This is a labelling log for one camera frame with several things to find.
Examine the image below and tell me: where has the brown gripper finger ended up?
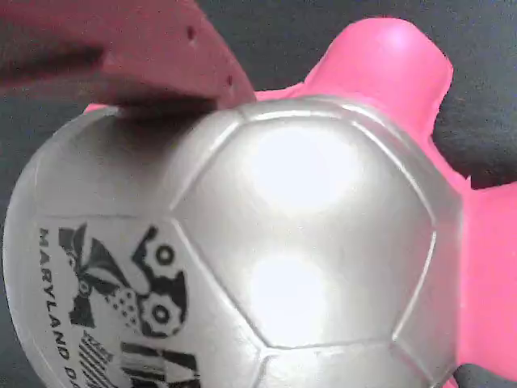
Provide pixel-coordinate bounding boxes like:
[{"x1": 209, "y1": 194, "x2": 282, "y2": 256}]
[{"x1": 0, "y1": 0, "x2": 256, "y2": 118}]

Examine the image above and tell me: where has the red turtle toy gold shell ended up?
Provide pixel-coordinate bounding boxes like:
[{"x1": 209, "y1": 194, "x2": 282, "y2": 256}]
[{"x1": 2, "y1": 16, "x2": 517, "y2": 388}]

